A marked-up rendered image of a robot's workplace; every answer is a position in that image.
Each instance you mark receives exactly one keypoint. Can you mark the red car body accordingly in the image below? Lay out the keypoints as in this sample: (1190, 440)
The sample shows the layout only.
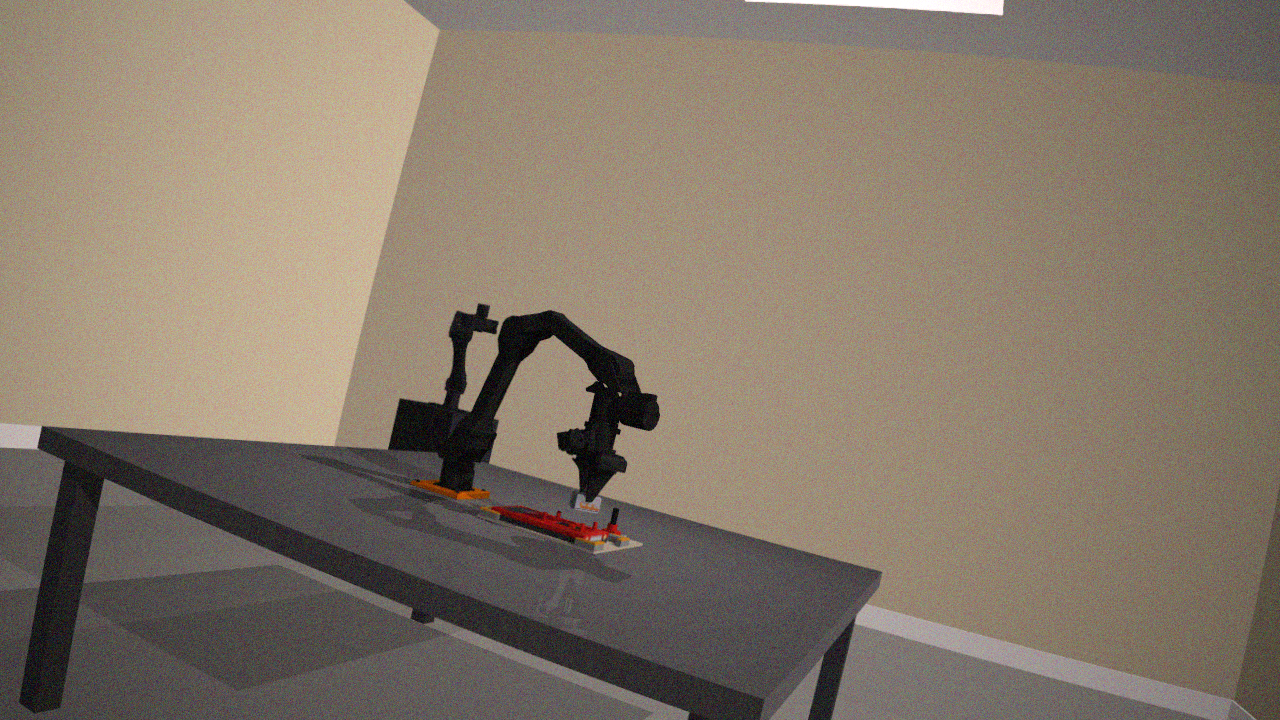
(551, 525)

